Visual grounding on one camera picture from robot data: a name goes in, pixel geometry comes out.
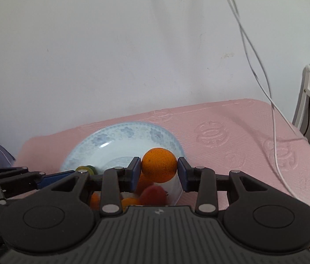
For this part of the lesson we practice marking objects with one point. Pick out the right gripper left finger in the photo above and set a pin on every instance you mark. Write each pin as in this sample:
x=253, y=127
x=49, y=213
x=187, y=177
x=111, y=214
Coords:
x=59, y=217

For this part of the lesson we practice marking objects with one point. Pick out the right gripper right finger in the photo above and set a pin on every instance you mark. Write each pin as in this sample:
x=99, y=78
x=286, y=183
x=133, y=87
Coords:
x=255, y=215

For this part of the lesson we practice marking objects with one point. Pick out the orange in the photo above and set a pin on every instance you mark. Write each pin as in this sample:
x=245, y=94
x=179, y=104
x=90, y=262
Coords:
x=159, y=165

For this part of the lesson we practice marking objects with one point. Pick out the pink embossed tablecloth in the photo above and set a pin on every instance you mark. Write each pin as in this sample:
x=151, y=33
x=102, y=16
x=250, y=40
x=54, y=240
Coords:
x=240, y=134

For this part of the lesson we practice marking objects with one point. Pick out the blue floral white bowl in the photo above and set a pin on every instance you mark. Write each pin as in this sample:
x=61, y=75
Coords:
x=117, y=145

